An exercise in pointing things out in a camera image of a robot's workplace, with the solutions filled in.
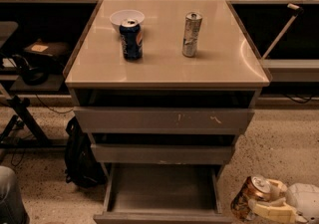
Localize black stand frame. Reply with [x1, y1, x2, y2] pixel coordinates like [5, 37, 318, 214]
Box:
[0, 84, 67, 148]

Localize drawer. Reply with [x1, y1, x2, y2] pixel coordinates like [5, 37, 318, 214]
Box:
[94, 163, 231, 224]
[92, 144, 233, 165]
[74, 107, 254, 134]

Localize bottom drawer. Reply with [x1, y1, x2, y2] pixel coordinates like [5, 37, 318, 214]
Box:
[94, 163, 231, 224]

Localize dark box with label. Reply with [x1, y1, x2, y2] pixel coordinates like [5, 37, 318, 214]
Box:
[24, 40, 72, 64]

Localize middle drawer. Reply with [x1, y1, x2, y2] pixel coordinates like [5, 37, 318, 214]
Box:
[92, 144, 233, 165]

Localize grey drawer cabinet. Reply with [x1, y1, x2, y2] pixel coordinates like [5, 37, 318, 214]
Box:
[62, 0, 273, 224]

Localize black headphones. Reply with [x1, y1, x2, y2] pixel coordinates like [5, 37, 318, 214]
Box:
[13, 55, 49, 86]

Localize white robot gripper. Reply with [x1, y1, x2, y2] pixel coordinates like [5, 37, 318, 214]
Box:
[248, 179, 319, 224]

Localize person's grey trouser leg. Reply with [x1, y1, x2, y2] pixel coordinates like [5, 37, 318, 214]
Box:
[0, 166, 29, 224]

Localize orange soda can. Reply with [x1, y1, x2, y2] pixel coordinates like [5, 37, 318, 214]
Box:
[230, 175, 271, 221]

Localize tall silver can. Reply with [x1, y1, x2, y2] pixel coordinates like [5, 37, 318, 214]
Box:
[182, 12, 202, 58]

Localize blue Pepsi can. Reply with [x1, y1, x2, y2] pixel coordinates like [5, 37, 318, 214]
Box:
[119, 19, 143, 61]

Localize top drawer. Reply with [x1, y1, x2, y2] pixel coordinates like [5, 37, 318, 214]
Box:
[74, 107, 254, 134]

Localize black backpack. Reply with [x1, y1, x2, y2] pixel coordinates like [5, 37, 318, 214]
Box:
[64, 116, 106, 188]

